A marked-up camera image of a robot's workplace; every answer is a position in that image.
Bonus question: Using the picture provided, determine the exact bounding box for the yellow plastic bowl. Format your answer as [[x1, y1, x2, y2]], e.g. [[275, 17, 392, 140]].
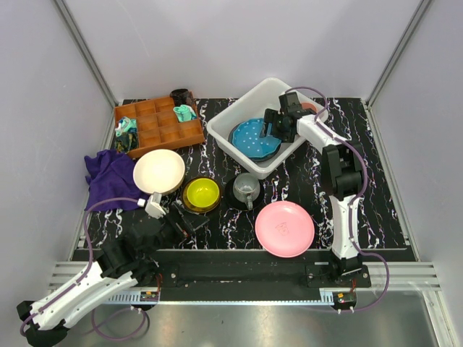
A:
[[187, 178, 220, 208]]

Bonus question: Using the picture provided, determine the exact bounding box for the mint green rolled cloth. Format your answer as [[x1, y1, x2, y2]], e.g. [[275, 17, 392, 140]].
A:
[[173, 104, 197, 123]]

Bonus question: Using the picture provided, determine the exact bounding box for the purple cloth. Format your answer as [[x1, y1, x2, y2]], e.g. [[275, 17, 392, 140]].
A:
[[84, 150, 148, 212]]

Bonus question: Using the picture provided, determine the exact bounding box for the teal ceramic floral plate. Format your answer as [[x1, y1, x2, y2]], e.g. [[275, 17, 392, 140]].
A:
[[227, 124, 283, 163]]

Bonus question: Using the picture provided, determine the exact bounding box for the blue dotted scalloped plate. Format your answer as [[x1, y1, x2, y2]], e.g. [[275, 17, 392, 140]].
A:
[[228, 118, 282, 160]]

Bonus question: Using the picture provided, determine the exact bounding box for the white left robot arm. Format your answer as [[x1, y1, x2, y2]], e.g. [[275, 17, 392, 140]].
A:
[[17, 196, 209, 346]]

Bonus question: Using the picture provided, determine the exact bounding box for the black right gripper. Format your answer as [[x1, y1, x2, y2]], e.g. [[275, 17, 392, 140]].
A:
[[259, 108, 294, 144]]

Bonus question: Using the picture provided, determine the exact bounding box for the pink plastic cup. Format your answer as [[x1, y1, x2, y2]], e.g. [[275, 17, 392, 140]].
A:
[[301, 102, 318, 113]]

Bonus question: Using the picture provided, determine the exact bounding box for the pink plastic plate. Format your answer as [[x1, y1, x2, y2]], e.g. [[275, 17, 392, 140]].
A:
[[255, 201, 315, 258]]

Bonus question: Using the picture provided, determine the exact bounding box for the dark green patterned cloth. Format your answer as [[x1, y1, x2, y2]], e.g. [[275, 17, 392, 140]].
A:
[[114, 133, 139, 153]]

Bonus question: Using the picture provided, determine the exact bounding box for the grey ceramic mug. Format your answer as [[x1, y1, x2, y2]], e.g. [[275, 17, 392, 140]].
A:
[[232, 173, 261, 210]]

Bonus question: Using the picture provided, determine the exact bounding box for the teal white patterned cloth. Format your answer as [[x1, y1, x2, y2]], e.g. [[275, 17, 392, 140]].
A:
[[114, 116, 137, 137]]

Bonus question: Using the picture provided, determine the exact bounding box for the orange wooden divided tray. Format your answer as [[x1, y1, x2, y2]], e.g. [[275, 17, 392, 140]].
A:
[[114, 96, 205, 159]]

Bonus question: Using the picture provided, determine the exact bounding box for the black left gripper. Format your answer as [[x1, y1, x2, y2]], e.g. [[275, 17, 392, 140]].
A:
[[139, 202, 208, 260]]

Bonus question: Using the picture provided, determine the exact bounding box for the dark brown cup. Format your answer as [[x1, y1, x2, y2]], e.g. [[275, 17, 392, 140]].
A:
[[169, 88, 195, 107]]

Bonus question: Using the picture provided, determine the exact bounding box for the amber transparent plate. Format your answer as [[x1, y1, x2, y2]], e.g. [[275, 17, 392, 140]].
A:
[[182, 177, 221, 213]]

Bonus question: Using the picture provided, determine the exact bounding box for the translucent white plastic bin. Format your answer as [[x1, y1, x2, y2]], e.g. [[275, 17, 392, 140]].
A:
[[207, 77, 331, 179]]

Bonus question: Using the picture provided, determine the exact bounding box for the cream white bowl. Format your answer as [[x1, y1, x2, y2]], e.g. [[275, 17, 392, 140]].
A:
[[133, 149, 186, 195]]

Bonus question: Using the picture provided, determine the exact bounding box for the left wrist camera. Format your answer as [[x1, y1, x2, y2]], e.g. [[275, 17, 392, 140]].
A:
[[137, 192, 167, 219]]

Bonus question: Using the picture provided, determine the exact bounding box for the black saucer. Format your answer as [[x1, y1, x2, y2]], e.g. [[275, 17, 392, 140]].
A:
[[224, 176, 265, 211]]

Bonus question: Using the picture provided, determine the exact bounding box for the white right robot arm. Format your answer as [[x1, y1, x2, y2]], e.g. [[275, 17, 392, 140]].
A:
[[260, 88, 368, 287]]

